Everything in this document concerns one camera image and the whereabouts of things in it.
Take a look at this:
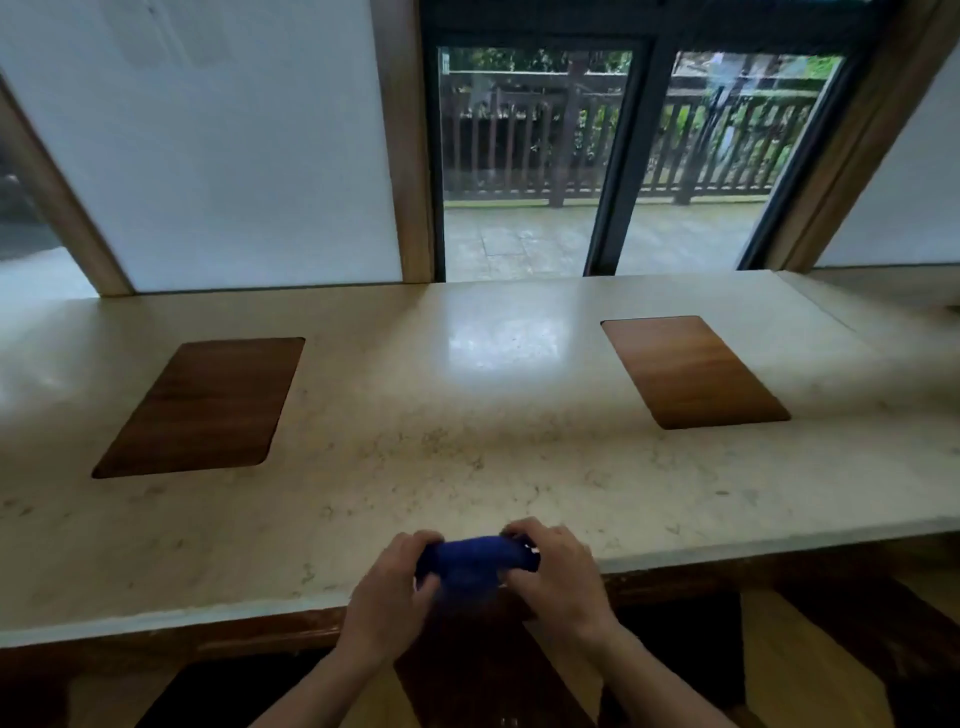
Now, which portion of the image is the person's left hand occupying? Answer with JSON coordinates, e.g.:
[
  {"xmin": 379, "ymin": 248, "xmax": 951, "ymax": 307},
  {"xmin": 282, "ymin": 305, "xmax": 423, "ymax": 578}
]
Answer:
[{"xmin": 329, "ymin": 530, "xmax": 446, "ymax": 673}]

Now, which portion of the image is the person's right hand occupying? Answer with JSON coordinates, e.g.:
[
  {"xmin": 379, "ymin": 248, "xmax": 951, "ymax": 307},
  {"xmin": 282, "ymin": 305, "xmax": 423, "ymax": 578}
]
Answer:
[{"xmin": 498, "ymin": 517, "xmax": 622, "ymax": 663}]

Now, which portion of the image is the blue cleaning cloth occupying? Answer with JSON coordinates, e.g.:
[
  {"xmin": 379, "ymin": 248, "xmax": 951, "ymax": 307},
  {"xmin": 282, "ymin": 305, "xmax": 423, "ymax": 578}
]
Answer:
[{"xmin": 414, "ymin": 533, "xmax": 543, "ymax": 601}]

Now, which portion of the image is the wooden inlay panel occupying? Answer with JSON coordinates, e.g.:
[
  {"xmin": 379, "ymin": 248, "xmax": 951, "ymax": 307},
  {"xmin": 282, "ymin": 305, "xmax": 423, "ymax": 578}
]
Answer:
[
  {"xmin": 599, "ymin": 314, "xmax": 793, "ymax": 432},
  {"xmin": 91, "ymin": 336, "xmax": 307, "ymax": 481}
]

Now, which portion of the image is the black window mullion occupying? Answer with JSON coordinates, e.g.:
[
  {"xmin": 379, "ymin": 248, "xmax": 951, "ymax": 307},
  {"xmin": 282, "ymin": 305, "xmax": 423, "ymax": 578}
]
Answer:
[
  {"xmin": 419, "ymin": 29, "xmax": 449, "ymax": 284},
  {"xmin": 583, "ymin": 33, "xmax": 680, "ymax": 277},
  {"xmin": 737, "ymin": 44, "xmax": 875, "ymax": 271}
]

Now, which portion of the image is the wooden post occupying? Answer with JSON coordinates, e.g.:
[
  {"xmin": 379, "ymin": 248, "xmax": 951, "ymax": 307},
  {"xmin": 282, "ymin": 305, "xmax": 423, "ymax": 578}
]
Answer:
[
  {"xmin": 0, "ymin": 74, "xmax": 136, "ymax": 298},
  {"xmin": 761, "ymin": 0, "xmax": 960, "ymax": 274},
  {"xmin": 368, "ymin": 0, "xmax": 438, "ymax": 285}
]

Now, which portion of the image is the white wall panel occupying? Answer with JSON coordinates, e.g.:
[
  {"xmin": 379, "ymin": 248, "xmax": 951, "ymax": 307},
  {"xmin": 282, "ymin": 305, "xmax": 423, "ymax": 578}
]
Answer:
[
  {"xmin": 0, "ymin": 0, "xmax": 406, "ymax": 295},
  {"xmin": 813, "ymin": 63, "xmax": 960, "ymax": 270}
]

